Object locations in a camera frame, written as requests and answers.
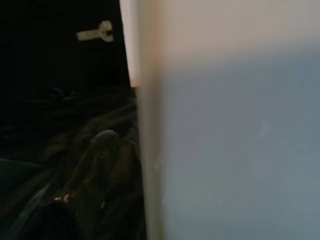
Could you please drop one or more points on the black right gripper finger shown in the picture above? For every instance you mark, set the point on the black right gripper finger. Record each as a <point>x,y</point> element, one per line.
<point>95,170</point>

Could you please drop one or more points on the white plastic table leg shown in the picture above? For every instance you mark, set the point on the white plastic table leg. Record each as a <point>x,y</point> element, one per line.
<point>225,150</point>

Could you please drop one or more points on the black plastic table cover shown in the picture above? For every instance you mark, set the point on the black plastic table cover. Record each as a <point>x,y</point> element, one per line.
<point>37,162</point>

